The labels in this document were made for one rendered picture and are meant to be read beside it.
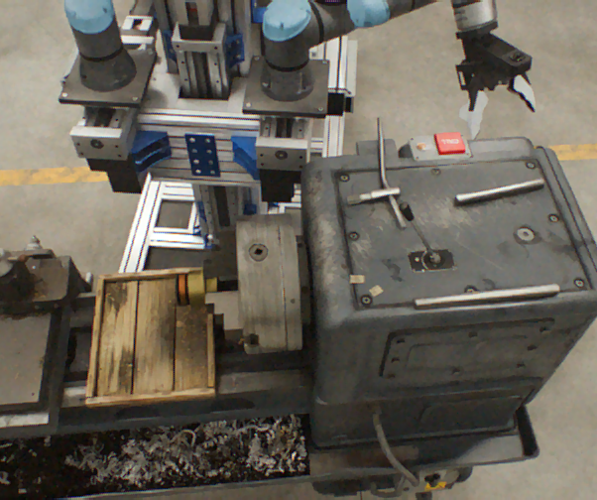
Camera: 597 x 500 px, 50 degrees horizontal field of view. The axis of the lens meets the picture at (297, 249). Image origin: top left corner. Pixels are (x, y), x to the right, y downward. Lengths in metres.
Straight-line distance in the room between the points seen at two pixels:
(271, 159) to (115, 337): 0.61
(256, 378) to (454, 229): 0.60
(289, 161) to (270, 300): 0.52
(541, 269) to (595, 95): 2.58
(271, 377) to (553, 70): 2.81
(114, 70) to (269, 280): 0.79
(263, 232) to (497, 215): 0.50
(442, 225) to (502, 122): 2.20
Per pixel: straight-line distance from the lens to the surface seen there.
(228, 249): 1.42
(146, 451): 1.84
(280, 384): 1.58
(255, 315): 1.32
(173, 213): 2.75
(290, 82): 1.71
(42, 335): 1.63
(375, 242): 1.32
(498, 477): 2.51
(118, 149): 1.80
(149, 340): 1.65
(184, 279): 1.45
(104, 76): 1.82
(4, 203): 3.30
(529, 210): 1.45
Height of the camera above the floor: 2.31
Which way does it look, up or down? 55 degrees down
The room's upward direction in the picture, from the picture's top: straight up
